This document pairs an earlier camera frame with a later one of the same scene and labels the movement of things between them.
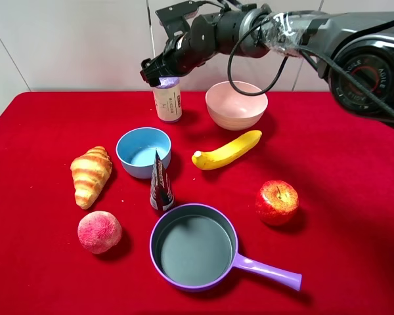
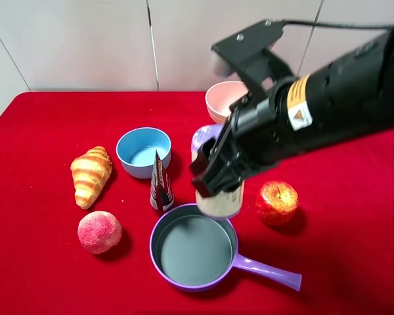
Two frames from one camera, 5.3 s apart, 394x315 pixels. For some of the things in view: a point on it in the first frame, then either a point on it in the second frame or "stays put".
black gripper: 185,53 -> 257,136
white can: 168,98 -> 226,203
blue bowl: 136,149 stays put
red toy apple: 276,203 stays put
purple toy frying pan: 194,247 stays put
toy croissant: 90,172 stays put
